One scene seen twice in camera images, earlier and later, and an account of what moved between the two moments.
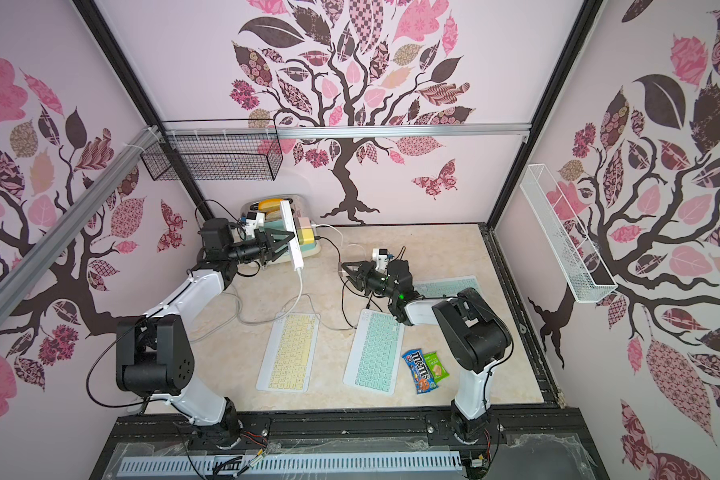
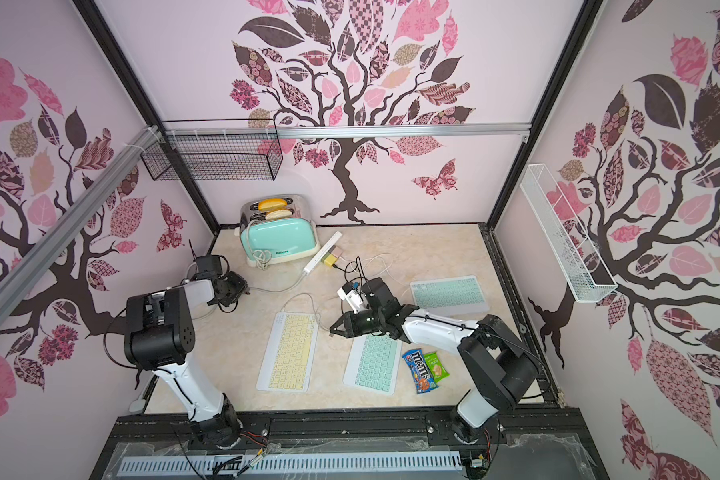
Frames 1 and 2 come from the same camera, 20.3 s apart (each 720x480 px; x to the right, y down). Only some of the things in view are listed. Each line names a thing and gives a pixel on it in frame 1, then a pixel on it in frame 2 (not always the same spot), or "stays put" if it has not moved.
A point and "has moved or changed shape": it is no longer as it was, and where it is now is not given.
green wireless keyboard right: x=446 y=287 stays put
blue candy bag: x=420 y=371 stays put
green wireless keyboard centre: x=375 y=357 stays put
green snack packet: x=436 y=366 stays put
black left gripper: x=262 y=243 to x=240 y=286
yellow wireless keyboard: x=289 y=353 stays put
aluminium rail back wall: x=340 y=130 stays put
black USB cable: x=342 y=278 has moved or changed shape
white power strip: x=289 y=224 to x=322 y=252
